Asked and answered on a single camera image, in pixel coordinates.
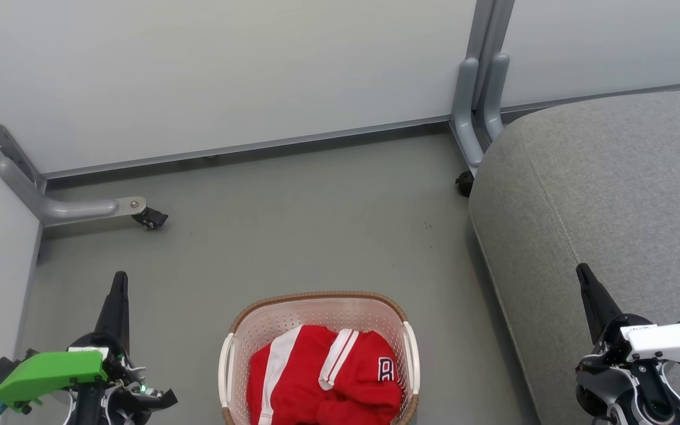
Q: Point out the black caster with metal bracket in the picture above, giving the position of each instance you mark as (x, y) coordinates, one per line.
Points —
(151, 218)

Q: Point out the short grey partition foot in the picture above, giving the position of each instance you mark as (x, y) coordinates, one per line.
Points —
(464, 118)
(493, 100)

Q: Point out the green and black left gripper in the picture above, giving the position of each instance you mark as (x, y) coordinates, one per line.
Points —
(51, 369)

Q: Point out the red and white jersey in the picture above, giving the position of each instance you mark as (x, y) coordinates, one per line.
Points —
(328, 383)

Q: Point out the slanted grey partition frame post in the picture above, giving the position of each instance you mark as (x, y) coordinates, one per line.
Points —
(3, 141)

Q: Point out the grey fabric sofa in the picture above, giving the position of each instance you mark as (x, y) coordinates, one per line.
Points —
(611, 195)

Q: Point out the white laundry basket brown rim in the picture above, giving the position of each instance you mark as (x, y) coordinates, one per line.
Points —
(316, 310)

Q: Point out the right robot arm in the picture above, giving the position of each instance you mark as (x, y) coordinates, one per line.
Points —
(641, 395)

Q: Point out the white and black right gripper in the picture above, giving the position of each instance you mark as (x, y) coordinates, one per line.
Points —
(667, 342)

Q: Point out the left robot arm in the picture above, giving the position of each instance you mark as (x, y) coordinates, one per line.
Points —
(87, 407)

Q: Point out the small black caster wheel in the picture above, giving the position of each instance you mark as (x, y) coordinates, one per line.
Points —
(464, 183)

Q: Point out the upright grey partition frame post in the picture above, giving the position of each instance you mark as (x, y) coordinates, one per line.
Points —
(490, 29)

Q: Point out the long grey partition foot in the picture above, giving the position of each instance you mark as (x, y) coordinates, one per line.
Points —
(68, 208)

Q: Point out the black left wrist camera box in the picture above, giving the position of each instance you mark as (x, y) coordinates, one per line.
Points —
(0, 372)

